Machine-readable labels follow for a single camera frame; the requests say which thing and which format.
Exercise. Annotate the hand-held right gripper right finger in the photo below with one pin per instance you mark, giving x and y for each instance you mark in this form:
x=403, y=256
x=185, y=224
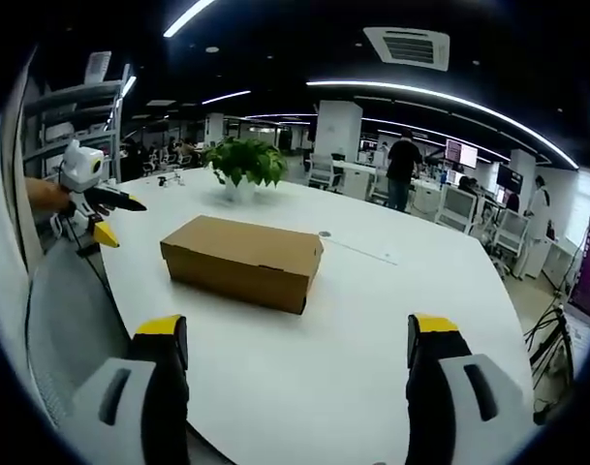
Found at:
x=449, y=387

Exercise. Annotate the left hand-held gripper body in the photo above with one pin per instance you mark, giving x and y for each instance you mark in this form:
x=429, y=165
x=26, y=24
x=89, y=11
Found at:
x=79, y=167

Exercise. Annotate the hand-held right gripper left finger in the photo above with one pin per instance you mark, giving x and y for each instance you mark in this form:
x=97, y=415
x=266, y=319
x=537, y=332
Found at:
x=151, y=387

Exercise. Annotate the brown cardboard shoe box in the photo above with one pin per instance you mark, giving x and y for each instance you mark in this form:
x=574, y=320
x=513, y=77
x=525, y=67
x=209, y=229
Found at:
x=243, y=254

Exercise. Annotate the white box on shelf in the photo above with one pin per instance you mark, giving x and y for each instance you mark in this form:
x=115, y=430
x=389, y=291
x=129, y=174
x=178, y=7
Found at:
x=97, y=67

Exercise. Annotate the person's left hand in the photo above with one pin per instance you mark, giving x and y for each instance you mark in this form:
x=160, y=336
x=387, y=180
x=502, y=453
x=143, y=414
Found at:
x=47, y=196

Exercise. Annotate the grey metal shelving rack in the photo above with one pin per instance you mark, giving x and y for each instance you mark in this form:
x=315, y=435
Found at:
x=76, y=121

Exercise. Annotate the small device on table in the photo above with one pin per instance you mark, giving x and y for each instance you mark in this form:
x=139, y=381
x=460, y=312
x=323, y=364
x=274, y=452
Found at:
x=171, y=180

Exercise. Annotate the grey mesh chair back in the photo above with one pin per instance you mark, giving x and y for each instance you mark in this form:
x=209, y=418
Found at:
x=67, y=334

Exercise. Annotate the white plant pot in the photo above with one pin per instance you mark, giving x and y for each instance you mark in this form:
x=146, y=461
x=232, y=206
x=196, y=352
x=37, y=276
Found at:
x=239, y=190

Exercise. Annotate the green potted plant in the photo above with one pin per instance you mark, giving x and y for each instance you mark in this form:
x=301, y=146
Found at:
x=246, y=162

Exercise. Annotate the white office chair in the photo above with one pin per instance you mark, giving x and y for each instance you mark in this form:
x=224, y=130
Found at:
x=510, y=235
x=322, y=170
x=456, y=206

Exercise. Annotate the computer monitor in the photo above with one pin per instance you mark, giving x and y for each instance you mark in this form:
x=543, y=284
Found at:
x=461, y=154
x=510, y=178
x=589, y=276

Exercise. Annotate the ceiling air conditioner vent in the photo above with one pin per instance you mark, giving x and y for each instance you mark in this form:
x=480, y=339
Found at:
x=408, y=48

